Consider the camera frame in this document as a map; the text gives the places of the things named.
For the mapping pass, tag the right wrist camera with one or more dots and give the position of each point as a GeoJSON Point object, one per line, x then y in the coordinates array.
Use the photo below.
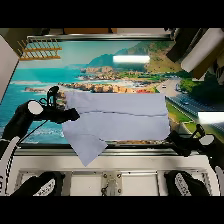
{"type": "Point", "coordinates": [200, 131]}

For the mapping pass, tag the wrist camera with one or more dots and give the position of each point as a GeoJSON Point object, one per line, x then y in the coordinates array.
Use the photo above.
{"type": "Point", "coordinates": [52, 95]}
{"type": "Point", "coordinates": [200, 131]}

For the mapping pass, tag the light blue garment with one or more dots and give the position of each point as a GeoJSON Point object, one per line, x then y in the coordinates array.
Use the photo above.
{"type": "Point", "coordinates": [120, 116]}

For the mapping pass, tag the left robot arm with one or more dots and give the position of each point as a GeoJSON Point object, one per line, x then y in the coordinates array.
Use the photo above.
{"type": "Point", "coordinates": [20, 120]}

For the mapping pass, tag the brown garment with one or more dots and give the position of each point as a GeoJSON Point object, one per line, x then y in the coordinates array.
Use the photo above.
{"type": "Point", "coordinates": [208, 68]}

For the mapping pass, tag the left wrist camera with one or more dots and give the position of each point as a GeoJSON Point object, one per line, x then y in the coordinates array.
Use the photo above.
{"type": "Point", "coordinates": [52, 95]}

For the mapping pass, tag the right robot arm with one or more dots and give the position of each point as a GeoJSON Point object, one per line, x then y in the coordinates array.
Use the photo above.
{"type": "Point", "coordinates": [186, 185]}

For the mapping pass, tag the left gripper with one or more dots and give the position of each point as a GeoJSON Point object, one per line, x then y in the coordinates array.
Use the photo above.
{"type": "Point", "coordinates": [66, 115]}

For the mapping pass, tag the black garment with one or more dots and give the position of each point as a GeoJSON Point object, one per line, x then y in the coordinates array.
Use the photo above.
{"type": "Point", "coordinates": [181, 43]}

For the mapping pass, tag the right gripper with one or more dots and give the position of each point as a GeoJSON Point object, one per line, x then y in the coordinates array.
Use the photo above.
{"type": "Point", "coordinates": [178, 143]}

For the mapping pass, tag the white garment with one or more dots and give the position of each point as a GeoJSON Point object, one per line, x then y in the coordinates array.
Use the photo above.
{"type": "Point", "coordinates": [203, 50]}

